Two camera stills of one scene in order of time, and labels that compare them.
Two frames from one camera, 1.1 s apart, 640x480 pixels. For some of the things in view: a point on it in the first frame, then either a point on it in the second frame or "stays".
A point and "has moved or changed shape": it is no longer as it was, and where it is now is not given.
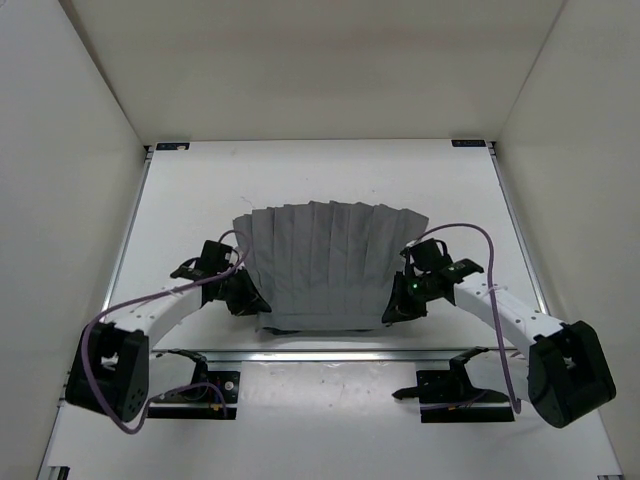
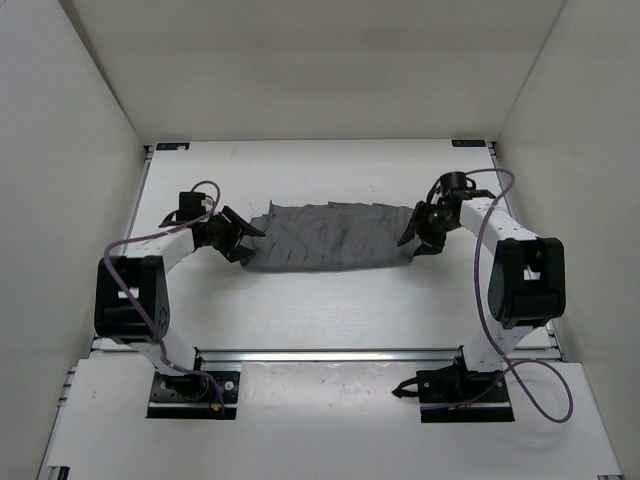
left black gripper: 250,302 → 235,230
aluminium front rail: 349,355 stays
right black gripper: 401,309 → 418,226
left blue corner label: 176,146 stays
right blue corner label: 469,143 stays
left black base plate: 214,396 stays
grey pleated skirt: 324,265 has moved or changed shape
